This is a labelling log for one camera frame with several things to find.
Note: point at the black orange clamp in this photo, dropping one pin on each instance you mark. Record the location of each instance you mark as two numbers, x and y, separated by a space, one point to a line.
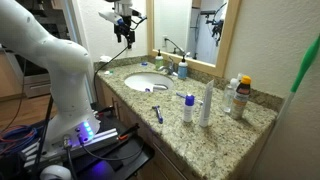
129 130
105 110

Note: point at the blue soap pump bottle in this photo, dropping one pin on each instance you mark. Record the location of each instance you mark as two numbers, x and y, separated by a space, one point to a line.
182 70

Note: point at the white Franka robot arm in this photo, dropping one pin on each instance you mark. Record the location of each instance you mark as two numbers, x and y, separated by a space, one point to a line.
66 83

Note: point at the white bottle blue cap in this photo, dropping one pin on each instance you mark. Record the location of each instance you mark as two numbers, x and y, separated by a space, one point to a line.
188 111

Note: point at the small green white object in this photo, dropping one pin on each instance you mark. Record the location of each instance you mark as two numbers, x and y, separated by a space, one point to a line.
108 72

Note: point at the small blue cap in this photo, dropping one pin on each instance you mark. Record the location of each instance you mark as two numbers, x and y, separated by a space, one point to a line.
144 63

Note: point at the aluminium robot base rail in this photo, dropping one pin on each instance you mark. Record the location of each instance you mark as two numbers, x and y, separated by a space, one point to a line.
100 137

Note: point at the white round device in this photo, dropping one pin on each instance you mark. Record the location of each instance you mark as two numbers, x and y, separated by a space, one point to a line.
55 173

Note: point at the wood framed wall mirror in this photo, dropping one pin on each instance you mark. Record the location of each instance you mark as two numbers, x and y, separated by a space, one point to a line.
220 50

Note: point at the blue razor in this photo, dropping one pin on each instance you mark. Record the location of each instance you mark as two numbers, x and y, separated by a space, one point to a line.
159 115

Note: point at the white oval sink basin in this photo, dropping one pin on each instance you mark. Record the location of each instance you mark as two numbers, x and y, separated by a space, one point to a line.
143 81

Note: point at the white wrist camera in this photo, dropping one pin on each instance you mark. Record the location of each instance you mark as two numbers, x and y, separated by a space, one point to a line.
108 16

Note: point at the white crumpled tissue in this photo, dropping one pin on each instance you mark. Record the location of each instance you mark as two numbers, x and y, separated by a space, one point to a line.
105 58

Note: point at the stainless steel oven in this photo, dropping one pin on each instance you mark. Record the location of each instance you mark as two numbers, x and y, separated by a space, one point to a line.
36 86

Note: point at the wooden vanity cabinet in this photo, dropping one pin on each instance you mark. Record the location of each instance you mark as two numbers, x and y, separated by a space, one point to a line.
110 96

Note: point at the black cart platform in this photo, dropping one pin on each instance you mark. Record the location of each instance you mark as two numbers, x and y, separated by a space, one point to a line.
130 156

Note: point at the green soap pump bottle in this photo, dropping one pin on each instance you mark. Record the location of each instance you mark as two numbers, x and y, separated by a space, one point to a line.
159 62

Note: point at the clear sanitizer pump bottle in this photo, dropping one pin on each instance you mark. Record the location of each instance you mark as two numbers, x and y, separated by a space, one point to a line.
228 96

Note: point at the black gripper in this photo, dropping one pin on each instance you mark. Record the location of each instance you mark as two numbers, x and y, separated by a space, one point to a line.
125 27

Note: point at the tall white standing tube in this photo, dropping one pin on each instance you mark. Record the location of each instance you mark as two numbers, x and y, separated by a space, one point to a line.
206 106

